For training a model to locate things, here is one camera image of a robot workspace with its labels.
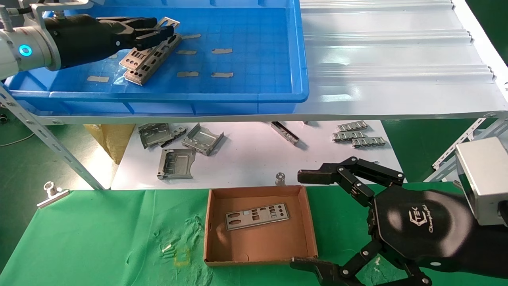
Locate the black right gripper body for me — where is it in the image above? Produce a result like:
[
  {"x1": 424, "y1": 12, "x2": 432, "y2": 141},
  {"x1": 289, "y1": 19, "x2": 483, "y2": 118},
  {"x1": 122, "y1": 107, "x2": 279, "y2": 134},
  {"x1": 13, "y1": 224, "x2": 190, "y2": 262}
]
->
[{"x1": 367, "y1": 186, "x2": 508, "y2": 278}]

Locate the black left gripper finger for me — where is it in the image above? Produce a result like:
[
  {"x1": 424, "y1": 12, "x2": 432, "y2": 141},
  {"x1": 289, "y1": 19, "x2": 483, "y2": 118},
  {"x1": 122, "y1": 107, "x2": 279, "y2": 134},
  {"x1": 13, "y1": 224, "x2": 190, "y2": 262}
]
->
[
  {"x1": 114, "y1": 25, "x2": 175, "y2": 50},
  {"x1": 97, "y1": 17, "x2": 158, "y2": 32}
]

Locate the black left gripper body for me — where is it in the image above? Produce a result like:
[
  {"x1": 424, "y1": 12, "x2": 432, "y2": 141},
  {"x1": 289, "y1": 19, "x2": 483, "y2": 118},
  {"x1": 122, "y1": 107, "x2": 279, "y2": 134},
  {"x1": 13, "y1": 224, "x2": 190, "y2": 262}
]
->
[{"x1": 44, "y1": 14, "x2": 134, "y2": 72}]

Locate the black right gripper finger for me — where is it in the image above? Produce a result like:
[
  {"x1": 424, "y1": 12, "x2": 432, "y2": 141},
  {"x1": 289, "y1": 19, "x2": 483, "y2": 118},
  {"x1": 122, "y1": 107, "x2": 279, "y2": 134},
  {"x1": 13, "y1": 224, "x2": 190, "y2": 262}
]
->
[
  {"x1": 290, "y1": 238, "x2": 433, "y2": 286},
  {"x1": 298, "y1": 157, "x2": 406, "y2": 207}
]

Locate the metal IO shield plate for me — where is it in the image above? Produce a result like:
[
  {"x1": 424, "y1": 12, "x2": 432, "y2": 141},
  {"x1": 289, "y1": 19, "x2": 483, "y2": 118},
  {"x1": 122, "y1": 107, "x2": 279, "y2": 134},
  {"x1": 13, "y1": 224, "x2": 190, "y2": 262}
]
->
[
  {"x1": 124, "y1": 34, "x2": 183, "y2": 86},
  {"x1": 225, "y1": 203, "x2": 290, "y2": 231},
  {"x1": 119, "y1": 17, "x2": 180, "y2": 72}
]

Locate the brown cardboard box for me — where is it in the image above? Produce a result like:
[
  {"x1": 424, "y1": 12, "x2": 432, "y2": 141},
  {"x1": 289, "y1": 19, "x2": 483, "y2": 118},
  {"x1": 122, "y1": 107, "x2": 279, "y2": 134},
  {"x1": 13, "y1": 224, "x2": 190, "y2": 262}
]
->
[{"x1": 204, "y1": 185, "x2": 318, "y2": 267}]

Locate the blue plastic tray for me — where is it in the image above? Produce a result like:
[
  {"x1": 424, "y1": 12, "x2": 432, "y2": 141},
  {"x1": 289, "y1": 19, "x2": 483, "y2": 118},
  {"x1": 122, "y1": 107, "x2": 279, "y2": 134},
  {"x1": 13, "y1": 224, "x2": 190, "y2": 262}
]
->
[{"x1": 5, "y1": 0, "x2": 309, "y2": 116}]

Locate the narrow metal bar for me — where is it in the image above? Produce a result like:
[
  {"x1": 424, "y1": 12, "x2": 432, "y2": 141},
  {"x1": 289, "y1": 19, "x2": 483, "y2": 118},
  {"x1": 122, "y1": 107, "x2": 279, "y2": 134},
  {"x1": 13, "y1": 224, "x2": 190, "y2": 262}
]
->
[{"x1": 271, "y1": 122, "x2": 300, "y2": 146}]

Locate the slotted steel shelf leg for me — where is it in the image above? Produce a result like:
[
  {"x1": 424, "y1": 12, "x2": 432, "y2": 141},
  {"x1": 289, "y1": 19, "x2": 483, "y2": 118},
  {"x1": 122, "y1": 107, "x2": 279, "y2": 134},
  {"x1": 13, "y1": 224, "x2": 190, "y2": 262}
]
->
[
  {"x1": 0, "y1": 85, "x2": 104, "y2": 190},
  {"x1": 423, "y1": 113, "x2": 508, "y2": 183}
]

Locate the white board sheet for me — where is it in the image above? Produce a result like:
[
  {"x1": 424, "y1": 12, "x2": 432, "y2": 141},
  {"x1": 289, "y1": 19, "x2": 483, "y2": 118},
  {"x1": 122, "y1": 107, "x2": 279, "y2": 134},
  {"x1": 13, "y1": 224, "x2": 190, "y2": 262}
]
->
[{"x1": 111, "y1": 120, "x2": 407, "y2": 190}]

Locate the yellow woven sack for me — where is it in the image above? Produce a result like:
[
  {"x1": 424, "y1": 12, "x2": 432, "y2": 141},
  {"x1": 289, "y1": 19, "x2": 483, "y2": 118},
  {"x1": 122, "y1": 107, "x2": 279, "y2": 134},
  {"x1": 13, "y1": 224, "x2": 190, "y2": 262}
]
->
[{"x1": 83, "y1": 124, "x2": 136, "y2": 164}]

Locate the white metal shelf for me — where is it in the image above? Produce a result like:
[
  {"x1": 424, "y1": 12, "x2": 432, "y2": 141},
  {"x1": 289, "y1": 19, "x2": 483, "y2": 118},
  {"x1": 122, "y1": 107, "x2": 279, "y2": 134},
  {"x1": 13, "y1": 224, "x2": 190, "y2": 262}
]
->
[{"x1": 24, "y1": 0, "x2": 508, "y2": 126}]

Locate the large silver binder clip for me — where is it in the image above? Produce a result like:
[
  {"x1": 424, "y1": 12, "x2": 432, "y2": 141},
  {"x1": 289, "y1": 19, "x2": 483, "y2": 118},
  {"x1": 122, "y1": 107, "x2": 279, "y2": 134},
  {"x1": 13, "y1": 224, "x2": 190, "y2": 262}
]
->
[{"x1": 37, "y1": 181, "x2": 70, "y2": 209}]

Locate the green cloth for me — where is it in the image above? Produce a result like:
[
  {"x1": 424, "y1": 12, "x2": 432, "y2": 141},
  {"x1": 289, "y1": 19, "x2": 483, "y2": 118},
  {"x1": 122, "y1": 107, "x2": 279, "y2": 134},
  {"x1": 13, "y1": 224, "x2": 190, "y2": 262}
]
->
[{"x1": 0, "y1": 181, "x2": 508, "y2": 286}]

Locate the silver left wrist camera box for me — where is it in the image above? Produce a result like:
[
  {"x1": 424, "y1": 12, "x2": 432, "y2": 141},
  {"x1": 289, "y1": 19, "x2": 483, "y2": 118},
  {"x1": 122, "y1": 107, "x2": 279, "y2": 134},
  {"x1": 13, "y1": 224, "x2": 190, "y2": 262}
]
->
[{"x1": 30, "y1": 0, "x2": 92, "y2": 24}]

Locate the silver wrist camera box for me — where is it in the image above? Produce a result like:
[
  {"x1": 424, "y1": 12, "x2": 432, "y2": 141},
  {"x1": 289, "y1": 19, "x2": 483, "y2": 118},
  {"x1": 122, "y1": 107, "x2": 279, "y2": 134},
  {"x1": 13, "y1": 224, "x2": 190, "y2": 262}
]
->
[
  {"x1": 30, "y1": 0, "x2": 92, "y2": 24},
  {"x1": 455, "y1": 137, "x2": 508, "y2": 227}
]

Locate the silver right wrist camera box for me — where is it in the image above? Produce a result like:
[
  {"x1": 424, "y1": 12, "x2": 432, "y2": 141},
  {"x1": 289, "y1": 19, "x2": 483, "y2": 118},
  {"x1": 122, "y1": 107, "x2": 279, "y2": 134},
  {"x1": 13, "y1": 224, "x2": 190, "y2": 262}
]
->
[{"x1": 455, "y1": 137, "x2": 508, "y2": 227}]

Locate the grey stamped metal bracket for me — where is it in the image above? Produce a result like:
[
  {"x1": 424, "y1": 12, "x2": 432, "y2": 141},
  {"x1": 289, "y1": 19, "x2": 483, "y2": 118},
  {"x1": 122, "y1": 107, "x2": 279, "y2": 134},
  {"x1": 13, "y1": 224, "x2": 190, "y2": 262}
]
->
[{"x1": 138, "y1": 123, "x2": 188, "y2": 150}]

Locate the U-shaped metal bracket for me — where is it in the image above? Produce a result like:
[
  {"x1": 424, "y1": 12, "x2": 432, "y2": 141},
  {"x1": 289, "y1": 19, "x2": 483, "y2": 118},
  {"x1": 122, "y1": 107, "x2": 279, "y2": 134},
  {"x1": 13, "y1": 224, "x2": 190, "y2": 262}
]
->
[{"x1": 181, "y1": 123, "x2": 225, "y2": 156}]

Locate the flat metal frame plate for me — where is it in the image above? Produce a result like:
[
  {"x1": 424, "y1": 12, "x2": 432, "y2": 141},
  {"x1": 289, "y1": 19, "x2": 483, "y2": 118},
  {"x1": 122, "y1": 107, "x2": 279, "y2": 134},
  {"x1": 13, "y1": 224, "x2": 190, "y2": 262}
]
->
[{"x1": 157, "y1": 148, "x2": 196, "y2": 180}]

